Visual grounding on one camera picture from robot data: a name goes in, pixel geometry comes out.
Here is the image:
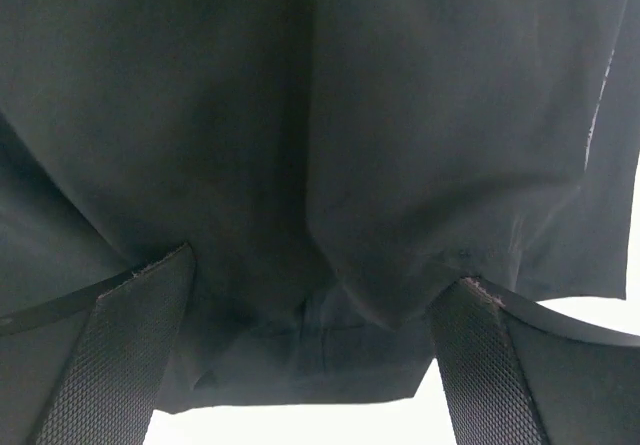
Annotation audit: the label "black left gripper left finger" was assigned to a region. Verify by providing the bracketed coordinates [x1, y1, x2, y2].
[1, 245, 195, 444]

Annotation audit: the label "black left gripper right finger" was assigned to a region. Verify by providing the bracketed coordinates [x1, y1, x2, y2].
[429, 278, 639, 445]

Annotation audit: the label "black shorts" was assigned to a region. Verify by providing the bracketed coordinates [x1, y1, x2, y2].
[1, 0, 639, 411]

